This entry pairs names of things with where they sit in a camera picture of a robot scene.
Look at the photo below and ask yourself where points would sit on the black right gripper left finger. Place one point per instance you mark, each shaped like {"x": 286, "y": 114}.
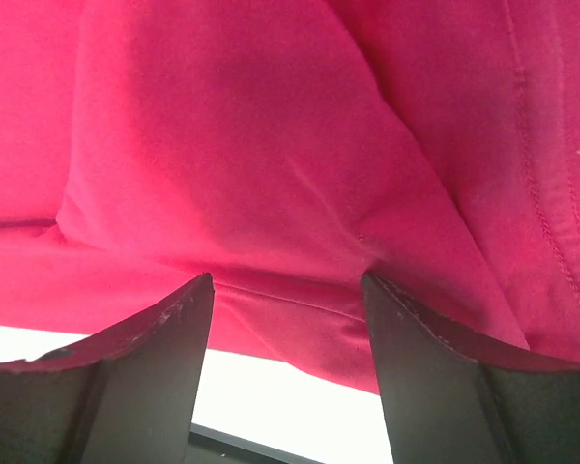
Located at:
{"x": 123, "y": 395}

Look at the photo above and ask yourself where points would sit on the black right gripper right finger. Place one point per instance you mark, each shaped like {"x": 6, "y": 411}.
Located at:
{"x": 451, "y": 395}

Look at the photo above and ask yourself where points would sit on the crimson pink t shirt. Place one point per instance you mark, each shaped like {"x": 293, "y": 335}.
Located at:
{"x": 285, "y": 148}

